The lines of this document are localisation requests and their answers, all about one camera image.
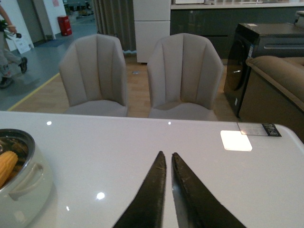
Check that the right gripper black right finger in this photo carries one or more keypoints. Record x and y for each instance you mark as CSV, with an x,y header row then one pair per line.
x,y
195,205

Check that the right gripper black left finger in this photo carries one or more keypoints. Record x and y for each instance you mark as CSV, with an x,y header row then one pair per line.
x,y
146,209

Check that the yellow corn cob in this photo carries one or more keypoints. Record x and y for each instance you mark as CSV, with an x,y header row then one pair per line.
x,y
8,161

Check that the cream pot with steel rim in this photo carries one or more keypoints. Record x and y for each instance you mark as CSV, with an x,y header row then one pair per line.
x,y
28,187

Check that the label sticker on table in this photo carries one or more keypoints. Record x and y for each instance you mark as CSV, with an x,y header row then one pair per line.
x,y
259,129

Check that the right beige upholstered chair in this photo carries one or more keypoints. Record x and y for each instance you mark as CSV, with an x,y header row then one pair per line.
x,y
184,72

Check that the beige upholstered chair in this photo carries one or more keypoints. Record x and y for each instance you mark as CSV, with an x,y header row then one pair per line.
x,y
94,75
184,72

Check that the tan sofa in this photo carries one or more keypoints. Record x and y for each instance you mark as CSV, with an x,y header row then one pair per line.
x,y
275,92

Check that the left beige upholstered chair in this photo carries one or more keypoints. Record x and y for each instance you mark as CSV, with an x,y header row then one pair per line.
x,y
94,75

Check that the dark grey kitchen counter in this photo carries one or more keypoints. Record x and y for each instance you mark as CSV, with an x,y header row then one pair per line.
x,y
218,21

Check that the white refrigerator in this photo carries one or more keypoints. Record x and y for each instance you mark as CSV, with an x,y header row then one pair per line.
x,y
152,22

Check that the grey curtain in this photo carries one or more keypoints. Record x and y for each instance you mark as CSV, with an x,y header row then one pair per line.
x,y
116,18

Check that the red cabinet box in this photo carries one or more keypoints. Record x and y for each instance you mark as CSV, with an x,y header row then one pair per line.
x,y
64,25

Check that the white sign board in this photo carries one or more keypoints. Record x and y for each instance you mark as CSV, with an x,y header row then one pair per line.
x,y
23,45

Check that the walking person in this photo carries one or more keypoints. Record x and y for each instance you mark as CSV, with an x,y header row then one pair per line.
x,y
6,55

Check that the green potted plant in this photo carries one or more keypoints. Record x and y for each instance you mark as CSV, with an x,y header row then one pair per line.
x,y
4,29

